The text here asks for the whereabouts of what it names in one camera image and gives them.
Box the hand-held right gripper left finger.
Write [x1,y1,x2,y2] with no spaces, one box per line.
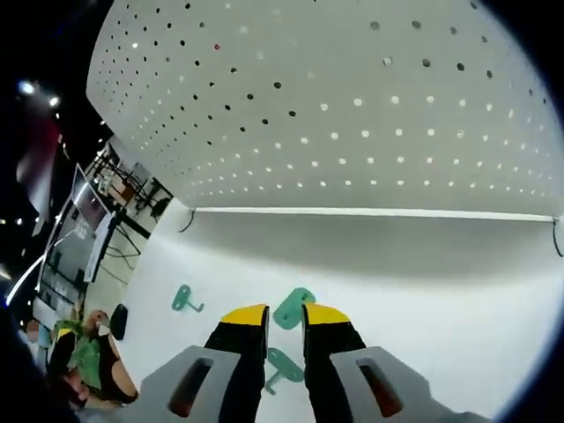
[131,302,271,423]

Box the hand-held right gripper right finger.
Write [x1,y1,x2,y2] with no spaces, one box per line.
[301,301,435,423]

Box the green hook assembly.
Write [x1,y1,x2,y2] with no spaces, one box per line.
[170,284,204,313]
[272,286,314,330]
[263,346,305,394]

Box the white perforated mounting plate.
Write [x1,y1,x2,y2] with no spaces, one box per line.
[85,0,559,221]

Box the black computer mouse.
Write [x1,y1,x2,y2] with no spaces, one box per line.
[109,303,130,341]

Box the black laptop stand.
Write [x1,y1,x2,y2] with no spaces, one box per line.
[87,211,143,283]

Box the monitor on stand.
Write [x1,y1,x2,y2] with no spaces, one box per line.
[41,163,116,287]

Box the large dark red display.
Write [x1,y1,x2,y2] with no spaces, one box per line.
[19,121,62,212]

